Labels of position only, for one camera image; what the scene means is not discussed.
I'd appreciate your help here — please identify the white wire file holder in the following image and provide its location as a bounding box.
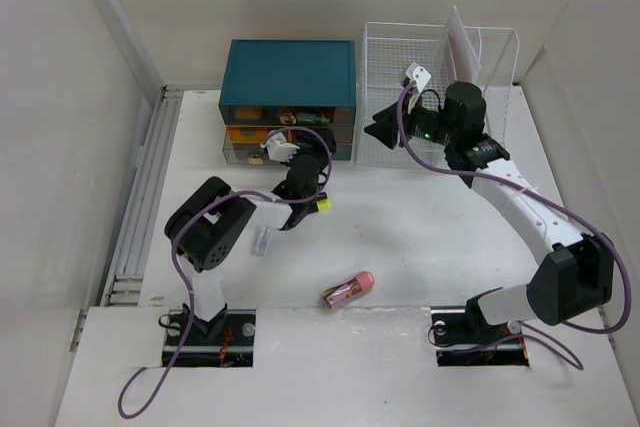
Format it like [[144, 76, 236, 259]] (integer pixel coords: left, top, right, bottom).
[[465, 26, 520, 144]]

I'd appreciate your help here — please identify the teal drawer cabinet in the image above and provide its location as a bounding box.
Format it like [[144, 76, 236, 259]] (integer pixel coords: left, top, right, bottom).
[[218, 39, 358, 162]]

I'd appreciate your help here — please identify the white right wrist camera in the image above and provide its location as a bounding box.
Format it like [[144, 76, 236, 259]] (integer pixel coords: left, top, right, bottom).
[[401, 62, 432, 101]]

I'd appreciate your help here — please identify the small clear spray bottle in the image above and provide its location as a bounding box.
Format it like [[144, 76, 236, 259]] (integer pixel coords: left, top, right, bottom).
[[251, 226, 271, 257]]

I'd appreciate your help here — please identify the pink capped clip tube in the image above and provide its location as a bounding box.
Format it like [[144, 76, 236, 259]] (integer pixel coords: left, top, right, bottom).
[[320, 271, 375, 310]]

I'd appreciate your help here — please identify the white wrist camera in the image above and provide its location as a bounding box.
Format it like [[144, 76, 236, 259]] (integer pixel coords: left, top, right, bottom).
[[401, 62, 432, 101], [261, 132, 300, 164]]

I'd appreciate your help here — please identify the white wire stacking tray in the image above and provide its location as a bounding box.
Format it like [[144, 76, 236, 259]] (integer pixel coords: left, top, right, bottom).
[[354, 22, 456, 170]]

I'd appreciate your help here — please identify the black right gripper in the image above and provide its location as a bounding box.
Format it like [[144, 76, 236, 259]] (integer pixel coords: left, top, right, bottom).
[[362, 90, 458, 150]]

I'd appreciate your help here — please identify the small drawer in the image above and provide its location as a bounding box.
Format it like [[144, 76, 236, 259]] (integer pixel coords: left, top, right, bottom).
[[285, 127, 354, 146], [222, 126, 280, 165]]

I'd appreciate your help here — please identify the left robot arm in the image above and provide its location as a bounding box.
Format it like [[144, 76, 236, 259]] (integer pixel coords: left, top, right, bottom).
[[164, 127, 337, 344]]

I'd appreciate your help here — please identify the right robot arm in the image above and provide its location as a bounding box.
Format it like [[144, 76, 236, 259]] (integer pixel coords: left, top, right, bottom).
[[364, 81, 614, 341]]

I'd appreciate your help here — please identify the transparent drawer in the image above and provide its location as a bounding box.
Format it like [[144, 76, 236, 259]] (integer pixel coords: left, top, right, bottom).
[[219, 106, 355, 127]]

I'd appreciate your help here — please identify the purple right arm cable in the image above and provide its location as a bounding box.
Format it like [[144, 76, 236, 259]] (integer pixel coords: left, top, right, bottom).
[[397, 81, 632, 372]]

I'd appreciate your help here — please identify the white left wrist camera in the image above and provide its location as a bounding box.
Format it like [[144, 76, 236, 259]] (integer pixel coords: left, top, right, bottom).
[[261, 132, 300, 164]]

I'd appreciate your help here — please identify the yellow highlighter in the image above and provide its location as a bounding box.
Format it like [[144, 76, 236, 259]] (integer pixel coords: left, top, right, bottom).
[[309, 198, 331, 213]]

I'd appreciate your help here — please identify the green capsule stapler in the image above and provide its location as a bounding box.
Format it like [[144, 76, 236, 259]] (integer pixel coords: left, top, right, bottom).
[[296, 112, 331, 125]]

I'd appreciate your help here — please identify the aluminium rail on left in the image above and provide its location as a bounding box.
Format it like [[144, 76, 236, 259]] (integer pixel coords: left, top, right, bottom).
[[96, 86, 183, 307]]

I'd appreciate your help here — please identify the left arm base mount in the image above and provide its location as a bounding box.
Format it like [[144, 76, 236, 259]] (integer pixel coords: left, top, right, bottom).
[[158, 304, 256, 368]]

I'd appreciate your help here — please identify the bottom dark drawer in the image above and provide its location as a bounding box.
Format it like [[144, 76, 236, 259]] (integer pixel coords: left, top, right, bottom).
[[333, 145, 352, 161]]

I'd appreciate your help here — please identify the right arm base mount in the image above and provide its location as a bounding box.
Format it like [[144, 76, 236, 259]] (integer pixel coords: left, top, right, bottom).
[[428, 297, 529, 367]]

